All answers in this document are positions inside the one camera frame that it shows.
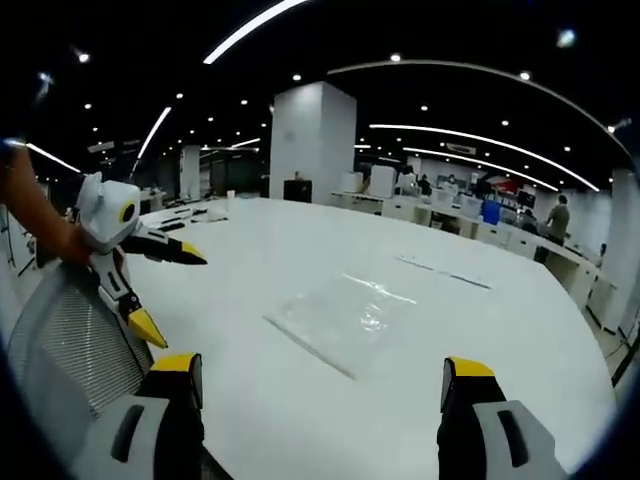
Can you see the blue box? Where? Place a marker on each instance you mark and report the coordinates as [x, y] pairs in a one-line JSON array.
[[491, 212]]

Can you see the white crumpled plastic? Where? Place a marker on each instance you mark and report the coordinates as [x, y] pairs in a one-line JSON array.
[[217, 214]]

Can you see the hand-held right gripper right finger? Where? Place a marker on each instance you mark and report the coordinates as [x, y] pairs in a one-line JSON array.
[[490, 440]]

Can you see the white cylinder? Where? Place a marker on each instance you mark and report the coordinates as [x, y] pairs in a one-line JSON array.
[[231, 200]]

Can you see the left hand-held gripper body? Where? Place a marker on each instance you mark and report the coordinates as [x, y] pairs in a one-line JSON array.
[[105, 210]]

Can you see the dark flat tools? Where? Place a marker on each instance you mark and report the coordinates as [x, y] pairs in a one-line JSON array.
[[172, 226]]

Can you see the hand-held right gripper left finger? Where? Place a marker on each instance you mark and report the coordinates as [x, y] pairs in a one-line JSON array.
[[145, 435]]

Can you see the clear resealable bag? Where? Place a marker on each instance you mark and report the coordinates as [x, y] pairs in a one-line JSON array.
[[330, 320]]

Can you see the clear plastic strip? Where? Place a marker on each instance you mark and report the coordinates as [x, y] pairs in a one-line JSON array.
[[450, 274]]

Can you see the black box-shaped object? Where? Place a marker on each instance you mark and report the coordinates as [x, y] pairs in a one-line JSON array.
[[297, 192]]

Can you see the white counter row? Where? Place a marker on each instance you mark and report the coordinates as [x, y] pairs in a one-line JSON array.
[[500, 235]]

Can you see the white appliance box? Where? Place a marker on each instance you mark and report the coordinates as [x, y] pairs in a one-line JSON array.
[[351, 182], [383, 180]]

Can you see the grey mesh office chair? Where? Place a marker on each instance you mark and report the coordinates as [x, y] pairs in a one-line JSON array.
[[65, 340]]

